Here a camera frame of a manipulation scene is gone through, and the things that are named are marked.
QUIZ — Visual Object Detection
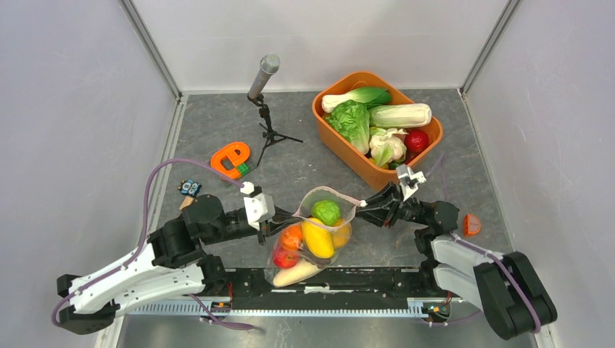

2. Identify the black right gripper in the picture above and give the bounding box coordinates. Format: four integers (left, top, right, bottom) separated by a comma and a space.
350, 181, 427, 228

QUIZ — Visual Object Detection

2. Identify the small orange toy pumpkin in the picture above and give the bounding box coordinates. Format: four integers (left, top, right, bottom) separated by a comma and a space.
279, 224, 303, 251

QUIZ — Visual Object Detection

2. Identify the yellow toy lemon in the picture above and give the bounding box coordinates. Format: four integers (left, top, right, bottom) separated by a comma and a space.
302, 217, 335, 259

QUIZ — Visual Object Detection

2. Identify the clear zip top bag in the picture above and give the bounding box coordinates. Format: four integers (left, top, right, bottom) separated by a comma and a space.
265, 186, 367, 288

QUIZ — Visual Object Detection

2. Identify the green bumpy custard apple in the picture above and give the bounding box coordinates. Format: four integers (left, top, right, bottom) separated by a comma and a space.
310, 199, 342, 226

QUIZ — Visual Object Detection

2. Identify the yellow orange toy fruit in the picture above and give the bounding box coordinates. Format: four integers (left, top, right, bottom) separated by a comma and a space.
331, 219, 352, 249

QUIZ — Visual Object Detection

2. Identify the white daikon radish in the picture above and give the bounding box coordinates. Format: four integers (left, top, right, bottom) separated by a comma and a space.
272, 259, 323, 288

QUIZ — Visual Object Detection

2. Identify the red toy apple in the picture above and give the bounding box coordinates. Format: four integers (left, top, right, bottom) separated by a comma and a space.
272, 247, 300, 269

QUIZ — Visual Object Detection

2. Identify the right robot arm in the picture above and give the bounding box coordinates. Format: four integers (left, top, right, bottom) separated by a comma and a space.
356, 183, 558, 340

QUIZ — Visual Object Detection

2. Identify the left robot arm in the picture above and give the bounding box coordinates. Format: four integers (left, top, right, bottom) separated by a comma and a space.
51, 194, 301, 335

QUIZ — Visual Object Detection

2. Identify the white toy cauliflower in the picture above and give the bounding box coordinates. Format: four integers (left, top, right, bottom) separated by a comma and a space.
369, 127, 408, 167

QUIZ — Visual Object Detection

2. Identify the green toy brick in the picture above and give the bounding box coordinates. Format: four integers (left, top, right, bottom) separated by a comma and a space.
236, 163, 251, 176

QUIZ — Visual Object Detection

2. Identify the red toy tomato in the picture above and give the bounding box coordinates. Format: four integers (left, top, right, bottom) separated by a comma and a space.
404, 129, 429, 154

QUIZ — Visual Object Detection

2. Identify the black microphone tripod stand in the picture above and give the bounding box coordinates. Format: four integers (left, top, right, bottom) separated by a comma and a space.
247, 94, 303, 167

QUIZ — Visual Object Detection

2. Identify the orange toy slice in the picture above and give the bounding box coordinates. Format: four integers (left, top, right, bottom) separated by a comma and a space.
463, 214, 482, 236

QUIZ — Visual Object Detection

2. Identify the white napa cabbage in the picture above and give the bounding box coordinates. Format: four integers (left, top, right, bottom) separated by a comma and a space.
369, 103, 432, 128

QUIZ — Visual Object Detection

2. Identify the green lettuce leaf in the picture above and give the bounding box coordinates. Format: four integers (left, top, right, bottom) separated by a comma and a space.
325, 100, 370, 155

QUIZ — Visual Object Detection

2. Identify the blue owl wooden block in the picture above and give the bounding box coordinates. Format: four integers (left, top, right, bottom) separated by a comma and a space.
178, 179, 202, 210

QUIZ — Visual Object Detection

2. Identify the silver microphone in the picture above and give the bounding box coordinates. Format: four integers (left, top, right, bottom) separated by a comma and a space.
247, 53, 281, 100

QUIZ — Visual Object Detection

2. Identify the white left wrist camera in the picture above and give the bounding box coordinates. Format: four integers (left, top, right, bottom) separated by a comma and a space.
240, 181, 276, 231

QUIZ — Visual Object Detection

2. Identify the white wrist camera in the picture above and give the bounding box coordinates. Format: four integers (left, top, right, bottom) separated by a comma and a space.
395, 165, 426, 202
240, 181, 276, 231

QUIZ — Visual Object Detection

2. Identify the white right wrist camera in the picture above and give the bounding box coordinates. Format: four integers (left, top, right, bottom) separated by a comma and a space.
395, 165, 426, 202

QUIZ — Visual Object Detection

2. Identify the orange toy block ring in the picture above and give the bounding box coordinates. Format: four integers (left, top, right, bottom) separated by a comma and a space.
210, 141, 252, 181

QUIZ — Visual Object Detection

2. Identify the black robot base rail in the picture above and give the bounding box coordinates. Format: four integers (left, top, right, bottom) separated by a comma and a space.
199, 267, 450, 310

